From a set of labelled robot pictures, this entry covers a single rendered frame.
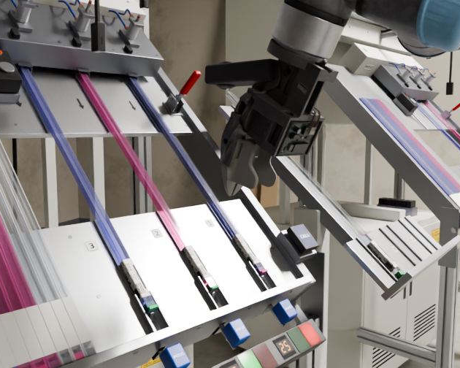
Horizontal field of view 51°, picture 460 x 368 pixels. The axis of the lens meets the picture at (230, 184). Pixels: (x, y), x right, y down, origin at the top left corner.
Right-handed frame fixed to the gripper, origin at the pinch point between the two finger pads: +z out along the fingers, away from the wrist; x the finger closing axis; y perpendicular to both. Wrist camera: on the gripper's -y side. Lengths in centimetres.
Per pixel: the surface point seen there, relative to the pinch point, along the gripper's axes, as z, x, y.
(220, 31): 42, 253, -270
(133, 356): 17.4, -15.8, 8.7
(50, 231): 12.2, -18.8, -10.2
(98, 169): 33, 18, -56
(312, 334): 20.0, 14.4, 15.3
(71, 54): -1.0, -3.3, -42.1
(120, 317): 15.9, -15.2, 3.7
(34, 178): 212, 139, -318
